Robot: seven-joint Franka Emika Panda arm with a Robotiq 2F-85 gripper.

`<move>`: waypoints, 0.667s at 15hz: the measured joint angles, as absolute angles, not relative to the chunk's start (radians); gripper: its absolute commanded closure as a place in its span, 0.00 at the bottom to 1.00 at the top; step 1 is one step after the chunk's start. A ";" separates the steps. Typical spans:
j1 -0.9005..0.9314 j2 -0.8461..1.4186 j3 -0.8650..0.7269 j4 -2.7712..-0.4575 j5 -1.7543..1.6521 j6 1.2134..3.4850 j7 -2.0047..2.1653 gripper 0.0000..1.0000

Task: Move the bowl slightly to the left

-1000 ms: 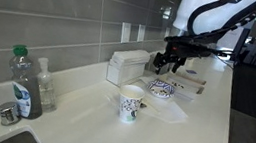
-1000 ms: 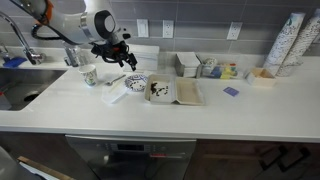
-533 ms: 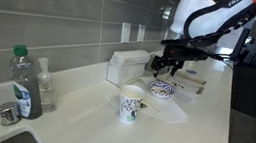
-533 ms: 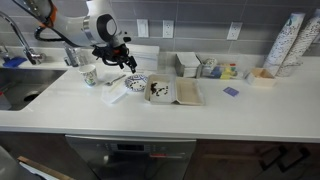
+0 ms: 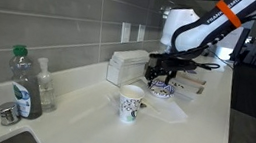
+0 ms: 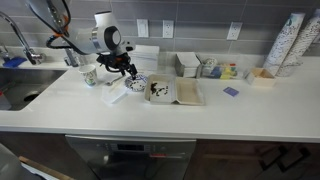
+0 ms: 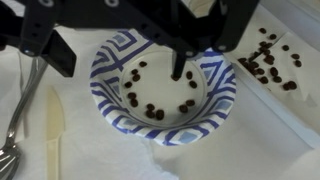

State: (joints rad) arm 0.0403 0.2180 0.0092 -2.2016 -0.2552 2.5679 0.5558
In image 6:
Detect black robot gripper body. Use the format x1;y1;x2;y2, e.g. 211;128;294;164
96;51;138;76

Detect blue patterned paper bowl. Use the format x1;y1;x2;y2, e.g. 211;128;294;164
124;73;149;93

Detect metal spoon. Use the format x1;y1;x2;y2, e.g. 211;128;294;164
104;74;126;87

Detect white napkin stack box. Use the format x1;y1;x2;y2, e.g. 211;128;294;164
128;44;161;72

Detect patterned paper cup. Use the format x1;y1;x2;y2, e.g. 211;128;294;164
77;64;98;88

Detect dark food in container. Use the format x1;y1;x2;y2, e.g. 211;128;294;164
149;81;170;97

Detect clear plastic water bottle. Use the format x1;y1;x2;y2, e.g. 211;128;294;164
63;48;88;68

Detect metal napkin holder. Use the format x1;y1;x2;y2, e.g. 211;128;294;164
174;51;203;80

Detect beige open takeout container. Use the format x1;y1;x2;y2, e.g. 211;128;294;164
143;73;206;107

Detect blue condiment packets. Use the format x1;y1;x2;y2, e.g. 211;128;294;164
210;65;223;79

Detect stainless steel dishwasher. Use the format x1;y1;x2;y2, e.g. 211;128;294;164
64;134;198;180

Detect yellow condiment packets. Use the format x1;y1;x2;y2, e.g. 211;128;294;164
219;66;235;80

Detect stainless steel sink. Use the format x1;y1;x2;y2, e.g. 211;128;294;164
0;68;68;112

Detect chrome kitchen faucet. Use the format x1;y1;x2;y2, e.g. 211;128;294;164
0;10;46;66

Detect small blue sponge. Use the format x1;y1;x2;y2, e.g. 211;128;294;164
222;86;240;98

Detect clear condiment bin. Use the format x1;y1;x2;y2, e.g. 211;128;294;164
196;53;247;81

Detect small cardboard box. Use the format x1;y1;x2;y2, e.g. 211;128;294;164
245;67;277;89

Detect tall paper cup stack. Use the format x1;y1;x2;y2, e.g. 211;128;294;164
262;12;306;77
275;8;320;78

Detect white wall switch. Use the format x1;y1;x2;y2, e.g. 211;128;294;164
136;18;150;39

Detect white wall outlet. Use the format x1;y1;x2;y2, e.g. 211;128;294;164
161;19;175;40
226;21;244;42

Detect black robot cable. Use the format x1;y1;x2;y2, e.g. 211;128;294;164
45;0;73;50

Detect black cabinet handle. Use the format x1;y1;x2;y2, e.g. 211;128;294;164
277;146;312;173
258;145;288;172

